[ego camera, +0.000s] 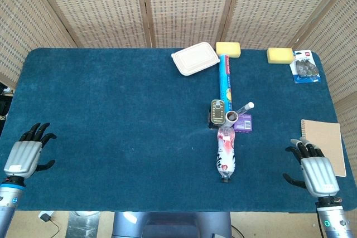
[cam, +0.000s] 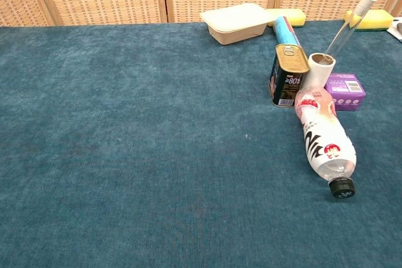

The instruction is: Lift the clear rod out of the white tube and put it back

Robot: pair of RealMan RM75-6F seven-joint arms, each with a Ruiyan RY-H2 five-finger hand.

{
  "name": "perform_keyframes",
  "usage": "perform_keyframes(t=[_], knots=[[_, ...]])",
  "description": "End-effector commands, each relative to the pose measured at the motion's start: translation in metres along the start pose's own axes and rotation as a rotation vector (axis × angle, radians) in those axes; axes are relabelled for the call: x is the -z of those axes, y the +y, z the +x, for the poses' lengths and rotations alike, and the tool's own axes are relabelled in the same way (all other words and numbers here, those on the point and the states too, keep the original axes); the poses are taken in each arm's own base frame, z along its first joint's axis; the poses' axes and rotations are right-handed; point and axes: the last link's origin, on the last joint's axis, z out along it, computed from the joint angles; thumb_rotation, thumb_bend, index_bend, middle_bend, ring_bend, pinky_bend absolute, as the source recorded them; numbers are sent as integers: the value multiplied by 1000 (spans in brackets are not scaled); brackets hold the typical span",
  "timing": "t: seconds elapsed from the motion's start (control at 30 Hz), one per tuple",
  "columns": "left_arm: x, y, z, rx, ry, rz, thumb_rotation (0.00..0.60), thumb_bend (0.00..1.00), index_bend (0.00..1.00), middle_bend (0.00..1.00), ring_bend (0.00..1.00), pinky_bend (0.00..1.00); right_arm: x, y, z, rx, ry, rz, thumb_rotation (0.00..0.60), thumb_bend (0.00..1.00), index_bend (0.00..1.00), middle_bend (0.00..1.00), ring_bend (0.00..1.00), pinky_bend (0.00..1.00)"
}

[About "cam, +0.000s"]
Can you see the beige lidded food container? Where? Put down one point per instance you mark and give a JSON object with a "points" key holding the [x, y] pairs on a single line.
{"points": [[232, 20]]}

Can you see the gold lid luncheon meat tin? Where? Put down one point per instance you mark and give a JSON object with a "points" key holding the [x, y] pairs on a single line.
{"points": [[287, 86]]}

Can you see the white labelled plastic drink bottle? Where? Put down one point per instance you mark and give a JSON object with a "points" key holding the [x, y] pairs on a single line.
{"points": [[326, 142]]}

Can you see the yellow sponge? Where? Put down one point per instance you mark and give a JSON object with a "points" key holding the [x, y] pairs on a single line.
{"points": [[375, 20], [295, 17]]}

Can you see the blue table cloth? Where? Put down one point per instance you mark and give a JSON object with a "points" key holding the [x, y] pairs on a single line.
{"points": [[125, 139]]}

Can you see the purple soap box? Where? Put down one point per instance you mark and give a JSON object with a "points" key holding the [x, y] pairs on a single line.
{"points": [[345, 92]]}

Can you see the clear glass test tube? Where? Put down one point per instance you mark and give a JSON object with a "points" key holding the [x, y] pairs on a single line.
{"points": [[345, 28]]}

